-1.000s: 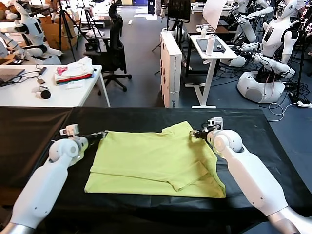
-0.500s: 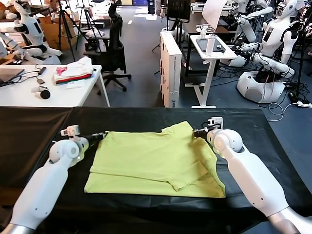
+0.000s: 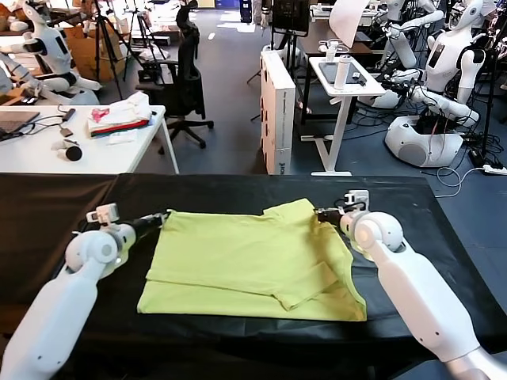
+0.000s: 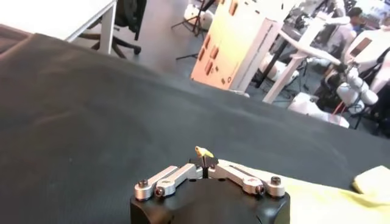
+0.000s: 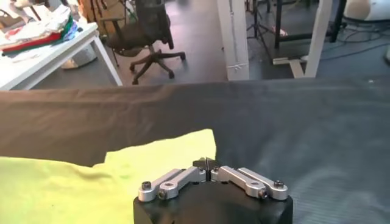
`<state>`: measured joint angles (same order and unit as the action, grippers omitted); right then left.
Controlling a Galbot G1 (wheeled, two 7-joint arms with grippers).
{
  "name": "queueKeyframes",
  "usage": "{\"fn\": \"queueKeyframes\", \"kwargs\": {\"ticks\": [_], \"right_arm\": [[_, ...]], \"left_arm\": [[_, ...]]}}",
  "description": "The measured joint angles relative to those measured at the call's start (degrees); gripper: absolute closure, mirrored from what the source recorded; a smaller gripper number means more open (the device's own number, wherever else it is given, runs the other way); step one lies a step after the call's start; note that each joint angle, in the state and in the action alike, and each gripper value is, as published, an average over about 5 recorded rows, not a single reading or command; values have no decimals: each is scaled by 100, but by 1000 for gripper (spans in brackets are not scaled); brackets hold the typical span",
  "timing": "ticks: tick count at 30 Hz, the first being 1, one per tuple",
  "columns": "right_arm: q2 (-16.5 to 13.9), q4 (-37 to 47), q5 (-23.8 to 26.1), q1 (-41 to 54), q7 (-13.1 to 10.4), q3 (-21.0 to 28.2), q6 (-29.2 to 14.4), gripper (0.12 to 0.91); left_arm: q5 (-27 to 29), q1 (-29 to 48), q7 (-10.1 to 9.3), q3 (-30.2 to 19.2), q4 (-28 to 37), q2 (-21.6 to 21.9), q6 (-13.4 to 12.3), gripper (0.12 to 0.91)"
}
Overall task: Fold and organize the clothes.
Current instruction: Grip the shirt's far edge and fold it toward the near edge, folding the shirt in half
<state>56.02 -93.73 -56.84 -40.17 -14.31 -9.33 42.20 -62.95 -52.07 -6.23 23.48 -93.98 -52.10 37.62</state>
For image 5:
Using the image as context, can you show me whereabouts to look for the yellow-green printed t-shirt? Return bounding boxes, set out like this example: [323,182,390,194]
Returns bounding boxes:
[0,128,217,224]

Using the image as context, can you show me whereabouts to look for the wide black tablecloth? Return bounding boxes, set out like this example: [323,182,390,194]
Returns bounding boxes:
[0,75,390,224]

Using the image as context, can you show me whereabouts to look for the small white standing desk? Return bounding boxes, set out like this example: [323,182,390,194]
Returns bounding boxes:
[272,0,333,79]

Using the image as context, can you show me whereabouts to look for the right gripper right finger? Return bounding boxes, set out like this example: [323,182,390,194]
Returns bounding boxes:
[207,157,289,201]

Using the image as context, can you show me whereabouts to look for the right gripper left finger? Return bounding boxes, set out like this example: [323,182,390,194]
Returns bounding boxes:
[138,157,208,203]

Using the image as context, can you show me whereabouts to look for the black office chair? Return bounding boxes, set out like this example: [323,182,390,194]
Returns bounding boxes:
[100,0,186,85]

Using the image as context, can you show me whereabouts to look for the stack of folded clothes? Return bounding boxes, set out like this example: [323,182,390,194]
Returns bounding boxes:
[0,4,83,57]

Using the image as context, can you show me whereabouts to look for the large white desk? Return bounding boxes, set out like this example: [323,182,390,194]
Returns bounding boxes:
[0,21,123,91]

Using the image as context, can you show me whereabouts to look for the white robot on round base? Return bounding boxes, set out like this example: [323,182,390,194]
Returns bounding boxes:
[344,0,390,22]

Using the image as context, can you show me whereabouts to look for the tall white cardboard box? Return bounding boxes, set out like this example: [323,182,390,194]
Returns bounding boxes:
[216,0,250,82]

